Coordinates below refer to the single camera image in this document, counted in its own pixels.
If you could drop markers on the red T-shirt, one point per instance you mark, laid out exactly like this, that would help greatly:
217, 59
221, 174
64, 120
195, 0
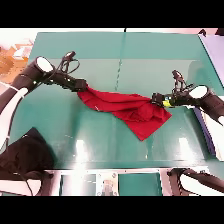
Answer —
130, 108

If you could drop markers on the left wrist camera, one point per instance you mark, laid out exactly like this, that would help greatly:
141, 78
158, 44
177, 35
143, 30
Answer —
68, 60

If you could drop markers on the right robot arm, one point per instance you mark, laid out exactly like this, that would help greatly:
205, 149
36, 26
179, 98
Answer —
210, 100

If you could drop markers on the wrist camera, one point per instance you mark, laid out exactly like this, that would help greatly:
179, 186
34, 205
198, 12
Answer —
68, 60
179, 80

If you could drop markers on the silver frame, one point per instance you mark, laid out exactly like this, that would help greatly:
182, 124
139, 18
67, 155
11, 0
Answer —
106, 183

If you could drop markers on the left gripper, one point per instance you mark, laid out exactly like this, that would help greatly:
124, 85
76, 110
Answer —
80, 85

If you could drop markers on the black garment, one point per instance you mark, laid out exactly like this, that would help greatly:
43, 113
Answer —
28, 151

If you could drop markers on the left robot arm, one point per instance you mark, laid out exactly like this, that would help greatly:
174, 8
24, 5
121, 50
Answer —
29, 75

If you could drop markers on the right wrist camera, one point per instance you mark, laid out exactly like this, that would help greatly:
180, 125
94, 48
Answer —
179, 80

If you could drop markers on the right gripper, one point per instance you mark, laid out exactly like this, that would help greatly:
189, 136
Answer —
159, 99

